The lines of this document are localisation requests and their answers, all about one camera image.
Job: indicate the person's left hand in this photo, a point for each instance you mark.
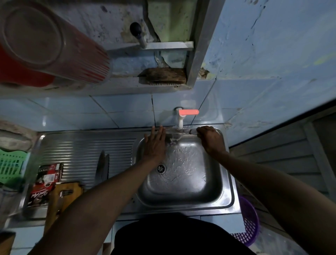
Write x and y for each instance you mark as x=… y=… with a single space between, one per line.
x=155 y=147

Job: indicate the person's right hand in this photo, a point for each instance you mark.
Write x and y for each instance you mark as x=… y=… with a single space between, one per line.
x=212 y=142

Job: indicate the small wooden cutting board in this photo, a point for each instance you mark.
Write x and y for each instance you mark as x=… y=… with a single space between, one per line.
x=74 y=190

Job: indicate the knives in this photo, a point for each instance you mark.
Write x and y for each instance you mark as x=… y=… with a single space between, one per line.
x=64 y=195

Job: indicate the person's right forearm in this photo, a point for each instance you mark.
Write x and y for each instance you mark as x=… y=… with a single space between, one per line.
x=283 y=199

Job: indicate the person's left forearm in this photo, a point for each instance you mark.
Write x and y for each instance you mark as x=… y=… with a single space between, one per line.
x=89 y=210

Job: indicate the person's black clothing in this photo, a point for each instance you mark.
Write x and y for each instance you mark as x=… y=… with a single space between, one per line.
x=181 y=236

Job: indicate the grey slatted wooden door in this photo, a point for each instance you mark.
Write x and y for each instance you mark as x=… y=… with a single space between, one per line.
x=281 y=163

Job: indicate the wooden scrub brush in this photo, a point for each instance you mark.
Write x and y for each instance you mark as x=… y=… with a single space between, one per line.
x=164 y=76

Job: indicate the stainless steel sink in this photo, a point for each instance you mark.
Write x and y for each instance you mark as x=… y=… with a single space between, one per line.
x=73 y=149

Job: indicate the purple plastic basket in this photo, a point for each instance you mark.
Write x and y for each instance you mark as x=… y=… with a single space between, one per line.
x=249 y=228

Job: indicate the red black sachet pack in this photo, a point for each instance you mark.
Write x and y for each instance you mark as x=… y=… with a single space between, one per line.
x=46 y=181

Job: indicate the red striped drinking glass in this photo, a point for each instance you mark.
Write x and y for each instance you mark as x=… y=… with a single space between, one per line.
x=60 y=47

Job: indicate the green plastic basket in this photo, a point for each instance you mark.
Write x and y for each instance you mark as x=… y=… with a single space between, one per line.
x=13 y=165

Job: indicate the red plastic cup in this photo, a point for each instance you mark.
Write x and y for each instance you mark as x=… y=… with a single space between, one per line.
x=21 y=76

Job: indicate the checked dishcloth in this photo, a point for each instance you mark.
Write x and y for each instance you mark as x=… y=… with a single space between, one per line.
x=9 y=205

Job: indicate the wooden knife block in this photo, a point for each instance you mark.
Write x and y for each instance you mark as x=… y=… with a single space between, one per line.
x=7 y=243

